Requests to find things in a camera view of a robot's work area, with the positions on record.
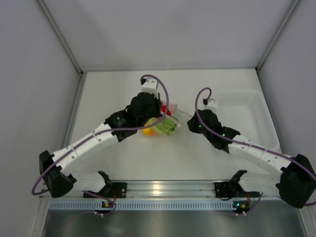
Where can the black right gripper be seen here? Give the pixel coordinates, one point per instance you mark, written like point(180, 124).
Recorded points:
point(192, 124)

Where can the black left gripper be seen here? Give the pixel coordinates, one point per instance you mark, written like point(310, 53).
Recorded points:
point(158, 104)

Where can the clear polka dot zip bag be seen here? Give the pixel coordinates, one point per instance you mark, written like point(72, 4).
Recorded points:
point(182, 116)

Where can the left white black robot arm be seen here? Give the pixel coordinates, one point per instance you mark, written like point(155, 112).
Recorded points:
point(58, 169)

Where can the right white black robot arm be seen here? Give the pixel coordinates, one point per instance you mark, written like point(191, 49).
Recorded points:
point(290, 178)

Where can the red toy pepper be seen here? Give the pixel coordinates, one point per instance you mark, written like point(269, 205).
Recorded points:
point(163, 109)

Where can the orange toy pepper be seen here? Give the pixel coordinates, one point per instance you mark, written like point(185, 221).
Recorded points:
point(150, 131)

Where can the pale green toy celery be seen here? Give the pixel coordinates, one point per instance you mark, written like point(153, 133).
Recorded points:
point(167, 126)

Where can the white plastic basket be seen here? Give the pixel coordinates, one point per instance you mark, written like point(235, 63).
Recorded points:
point(246, 111)

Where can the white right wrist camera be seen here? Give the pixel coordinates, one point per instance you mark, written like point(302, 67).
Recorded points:
point(210, 104)

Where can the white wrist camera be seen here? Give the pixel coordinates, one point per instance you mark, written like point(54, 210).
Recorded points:
point(210, 104)
point(149, 86)

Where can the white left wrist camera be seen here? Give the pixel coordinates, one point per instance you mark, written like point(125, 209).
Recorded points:
point(149, 86)

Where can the aluminium frame post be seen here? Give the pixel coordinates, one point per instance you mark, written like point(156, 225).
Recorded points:
point(60, 36)

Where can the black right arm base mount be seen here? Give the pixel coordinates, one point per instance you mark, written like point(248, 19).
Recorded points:
point(225, 190)

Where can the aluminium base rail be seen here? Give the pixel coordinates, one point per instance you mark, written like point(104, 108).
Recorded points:
point(148, 189)

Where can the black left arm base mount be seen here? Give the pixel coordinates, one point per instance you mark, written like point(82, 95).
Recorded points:
point(114, 190)

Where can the slotted white cable duct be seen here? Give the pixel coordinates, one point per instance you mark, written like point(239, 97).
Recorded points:
point(144, 205)

